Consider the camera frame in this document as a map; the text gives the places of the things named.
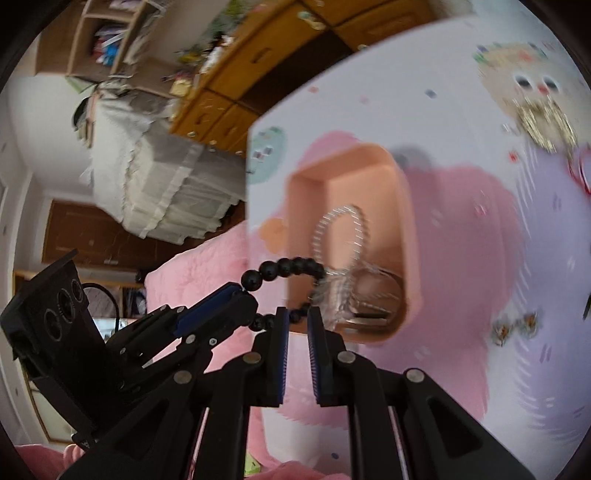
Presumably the gold tassel jewelry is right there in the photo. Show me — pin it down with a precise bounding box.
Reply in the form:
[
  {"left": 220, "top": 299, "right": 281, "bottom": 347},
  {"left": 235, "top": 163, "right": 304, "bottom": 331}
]
[{"left": 517, "top": 99, "right": 578, "bottom": 151}]

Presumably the brown wooden door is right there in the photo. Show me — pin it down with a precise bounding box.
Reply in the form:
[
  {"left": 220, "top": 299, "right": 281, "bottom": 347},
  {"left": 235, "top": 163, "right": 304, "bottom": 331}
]
[{"left": 42, "top": 198, "right": 247, "bottom": 275}]

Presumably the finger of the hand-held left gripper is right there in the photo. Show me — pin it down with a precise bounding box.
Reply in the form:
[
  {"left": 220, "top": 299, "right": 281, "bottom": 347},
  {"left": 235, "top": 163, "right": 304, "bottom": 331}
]
[
  {"left": 108, "top": 284, "right": 241, "bottom": 356},
  {"left": 120, "top": 292, "right": 258, "bottom": 393}
]

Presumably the pink fluffy blanket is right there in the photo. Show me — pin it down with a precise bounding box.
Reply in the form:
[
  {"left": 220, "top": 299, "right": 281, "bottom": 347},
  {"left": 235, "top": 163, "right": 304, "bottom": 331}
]
[{"left": 16, "top": 222, "right": 352, "bottom": 480}]

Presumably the white pearl bracelet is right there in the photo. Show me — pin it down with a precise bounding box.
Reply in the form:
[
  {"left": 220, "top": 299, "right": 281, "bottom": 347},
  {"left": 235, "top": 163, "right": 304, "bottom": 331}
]
[{"left": 311, "top": 205, "right": 365, "bottom": 278}]

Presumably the black bead bracelet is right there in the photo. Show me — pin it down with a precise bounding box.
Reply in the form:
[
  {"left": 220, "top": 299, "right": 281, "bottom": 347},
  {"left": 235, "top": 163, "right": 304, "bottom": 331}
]
[{"left": 240, "top": 257, "right": 326, "bottom": 333}]

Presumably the silver chain jewelry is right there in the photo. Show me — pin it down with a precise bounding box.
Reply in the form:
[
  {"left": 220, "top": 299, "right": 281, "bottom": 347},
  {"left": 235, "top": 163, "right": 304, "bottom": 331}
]
[{"left": 318, "top": 268, "right": 407, "bottom": 324}]

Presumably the red cord bracelet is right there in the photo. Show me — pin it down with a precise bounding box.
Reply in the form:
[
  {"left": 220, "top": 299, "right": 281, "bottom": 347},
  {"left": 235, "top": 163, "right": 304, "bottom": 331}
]
[{"left": 570, "top": 148, "right": 591, "bottom": 195}]

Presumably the wooden desk hutch shelf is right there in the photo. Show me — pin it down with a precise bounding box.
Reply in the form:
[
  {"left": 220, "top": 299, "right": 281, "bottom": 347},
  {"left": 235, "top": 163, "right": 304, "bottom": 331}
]
[{"left": 34, "top": 0, "right": 204, "bottom": 97}]

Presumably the wooden desk with drawers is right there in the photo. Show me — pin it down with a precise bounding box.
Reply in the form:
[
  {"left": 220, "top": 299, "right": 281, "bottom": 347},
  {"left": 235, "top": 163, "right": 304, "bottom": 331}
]
[{"left": 171, "top": 0, "right": 472, "bottom": 158}]

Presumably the pink storage box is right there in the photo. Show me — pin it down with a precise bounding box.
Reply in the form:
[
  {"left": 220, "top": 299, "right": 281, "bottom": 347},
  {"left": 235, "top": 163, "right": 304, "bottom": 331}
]
[{"left": 286, "top": 143, "right": 423, "bottom": 344}]

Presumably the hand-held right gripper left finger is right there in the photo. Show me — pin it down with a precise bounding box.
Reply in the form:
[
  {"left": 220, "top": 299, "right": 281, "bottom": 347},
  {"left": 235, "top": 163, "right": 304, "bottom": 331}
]
[{"left": 60, "top": 307, "right": 291, "bottom": 480}]

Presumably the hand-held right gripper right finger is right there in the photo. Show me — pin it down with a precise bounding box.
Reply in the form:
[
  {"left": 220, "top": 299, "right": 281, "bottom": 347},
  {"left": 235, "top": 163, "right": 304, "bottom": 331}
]
[{"left": 307, "top": 305, "right": 536, "bottom": 480}]

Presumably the white lace cover cloth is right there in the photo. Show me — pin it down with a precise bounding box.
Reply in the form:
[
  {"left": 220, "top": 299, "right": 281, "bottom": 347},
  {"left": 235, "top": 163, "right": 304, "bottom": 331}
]
[{"left": 85, "top": 85, "right": 247, "bottom": 241}]

